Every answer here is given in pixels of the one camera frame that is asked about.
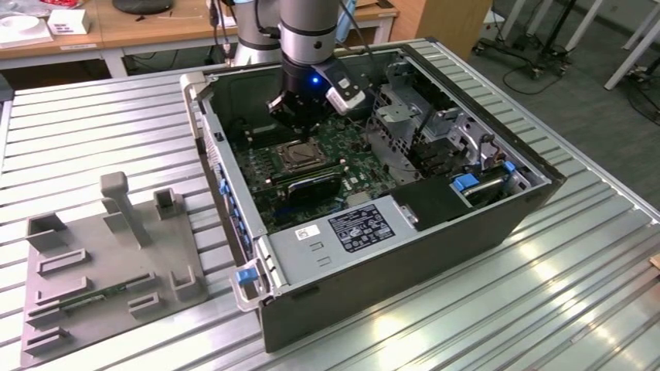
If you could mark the red item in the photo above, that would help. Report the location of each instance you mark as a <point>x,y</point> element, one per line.
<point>56,3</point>

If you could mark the blue disk carrier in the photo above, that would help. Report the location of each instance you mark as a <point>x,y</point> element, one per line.
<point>464,181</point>

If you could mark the black round object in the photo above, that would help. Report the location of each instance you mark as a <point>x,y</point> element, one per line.
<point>141,5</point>

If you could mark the wooden cabinet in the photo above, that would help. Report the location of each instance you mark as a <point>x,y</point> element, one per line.
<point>453,23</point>

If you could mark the white tray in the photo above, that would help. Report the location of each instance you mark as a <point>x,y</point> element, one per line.
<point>22,33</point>

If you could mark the grey parts rack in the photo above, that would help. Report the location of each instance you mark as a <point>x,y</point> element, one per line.
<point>102,263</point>

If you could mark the black air shroud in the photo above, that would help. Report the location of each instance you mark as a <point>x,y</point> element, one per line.
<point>428,205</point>

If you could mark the black open PC case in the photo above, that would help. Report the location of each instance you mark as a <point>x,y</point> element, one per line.
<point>392,278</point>

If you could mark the white table frame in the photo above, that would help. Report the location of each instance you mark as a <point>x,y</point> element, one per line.
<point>585,23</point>
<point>629,58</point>

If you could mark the small blue clip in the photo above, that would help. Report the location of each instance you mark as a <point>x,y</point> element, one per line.
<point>508,167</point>
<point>222,187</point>

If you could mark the black power supply label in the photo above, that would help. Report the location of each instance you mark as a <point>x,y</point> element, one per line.
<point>360,228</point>

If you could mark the silver CPU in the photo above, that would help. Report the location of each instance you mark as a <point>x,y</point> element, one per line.
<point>305,154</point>

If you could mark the wooden desk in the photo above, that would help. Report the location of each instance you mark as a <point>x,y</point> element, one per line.
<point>154,31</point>

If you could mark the silver drive cage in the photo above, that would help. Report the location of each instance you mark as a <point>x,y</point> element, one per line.
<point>393,116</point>

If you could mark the white sticker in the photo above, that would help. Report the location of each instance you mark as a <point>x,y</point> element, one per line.
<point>306,233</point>

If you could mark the black wheeled stand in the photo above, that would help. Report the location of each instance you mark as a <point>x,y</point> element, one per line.
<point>556,27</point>

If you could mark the brown cardboard piece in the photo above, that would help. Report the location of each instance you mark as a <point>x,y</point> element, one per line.
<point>378,3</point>

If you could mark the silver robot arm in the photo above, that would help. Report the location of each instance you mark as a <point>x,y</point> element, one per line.
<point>306,35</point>

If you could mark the blue case latch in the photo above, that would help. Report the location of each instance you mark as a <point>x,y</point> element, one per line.
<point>244,277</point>

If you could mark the wooden block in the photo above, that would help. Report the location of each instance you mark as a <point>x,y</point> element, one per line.
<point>654,266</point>

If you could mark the white cardboard box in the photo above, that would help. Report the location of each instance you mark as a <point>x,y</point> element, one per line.
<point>69,19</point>

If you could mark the CPU socket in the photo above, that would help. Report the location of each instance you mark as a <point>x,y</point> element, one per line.
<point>328,166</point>

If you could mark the installed green RAM stick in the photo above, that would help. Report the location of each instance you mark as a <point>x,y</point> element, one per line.
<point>304,177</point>

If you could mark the green motherboard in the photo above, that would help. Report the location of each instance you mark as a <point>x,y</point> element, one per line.
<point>360,181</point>

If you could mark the silver power supply unit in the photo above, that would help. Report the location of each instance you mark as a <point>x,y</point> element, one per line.
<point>309,259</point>

